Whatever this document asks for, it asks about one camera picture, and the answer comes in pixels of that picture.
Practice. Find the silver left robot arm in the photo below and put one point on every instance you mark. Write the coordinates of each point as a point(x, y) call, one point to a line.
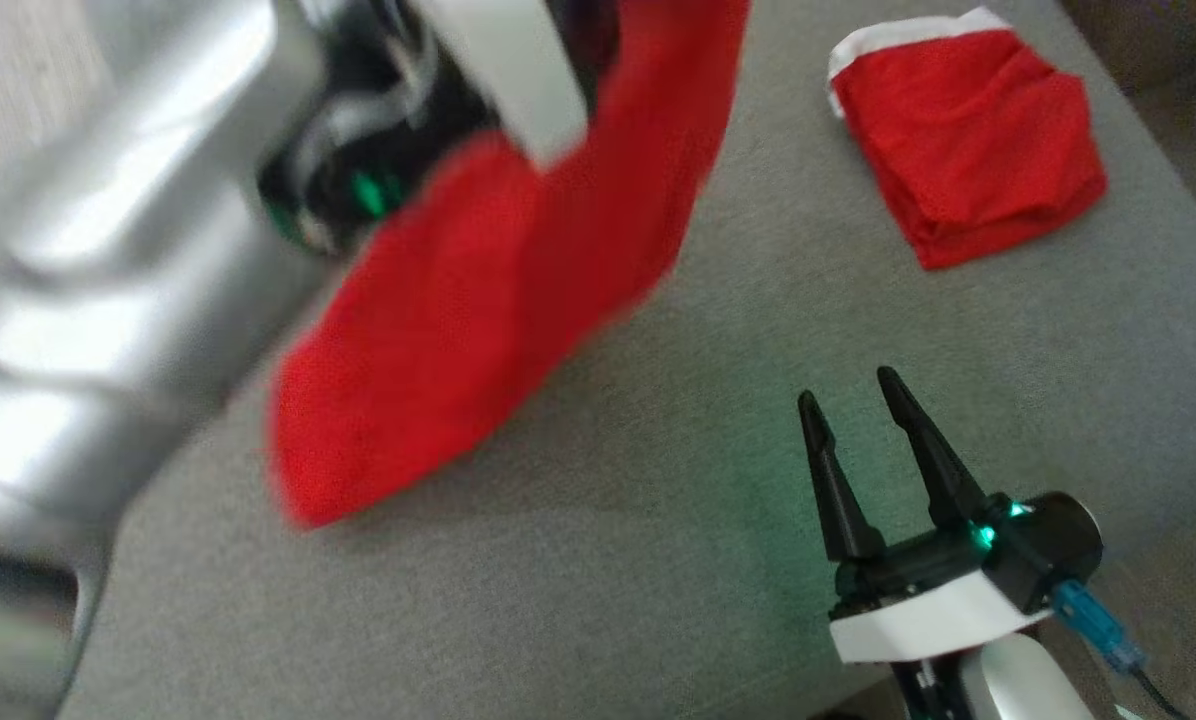
point(108, 300)

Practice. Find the folded red garment white band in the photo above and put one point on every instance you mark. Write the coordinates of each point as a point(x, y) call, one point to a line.
point(968, 150)

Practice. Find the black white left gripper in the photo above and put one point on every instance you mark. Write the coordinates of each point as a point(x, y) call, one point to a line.
point(508, 70)

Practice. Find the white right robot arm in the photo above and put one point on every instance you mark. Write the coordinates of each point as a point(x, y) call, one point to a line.
point(1018, 685)

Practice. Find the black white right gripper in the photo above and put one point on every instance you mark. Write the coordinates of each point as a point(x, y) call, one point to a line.
point(948, 600)

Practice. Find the red garment with white band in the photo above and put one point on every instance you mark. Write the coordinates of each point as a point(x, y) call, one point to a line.
point(478, 300)

